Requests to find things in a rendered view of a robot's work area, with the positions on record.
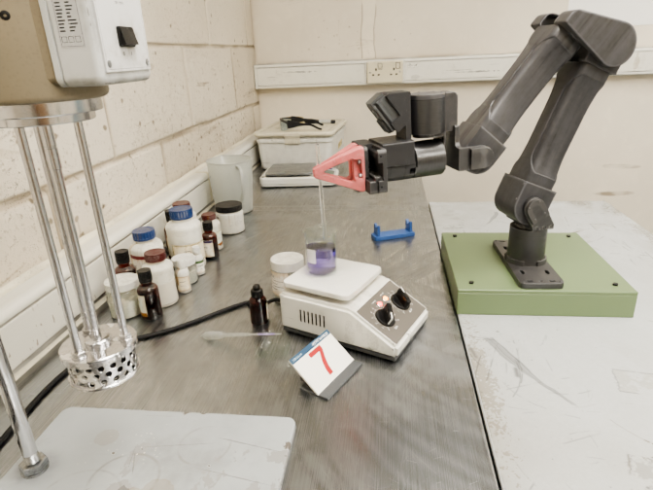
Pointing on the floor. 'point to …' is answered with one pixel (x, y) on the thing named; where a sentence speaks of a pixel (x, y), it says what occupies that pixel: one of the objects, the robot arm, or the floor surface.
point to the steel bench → (414, 417)
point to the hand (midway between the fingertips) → (319, 172)
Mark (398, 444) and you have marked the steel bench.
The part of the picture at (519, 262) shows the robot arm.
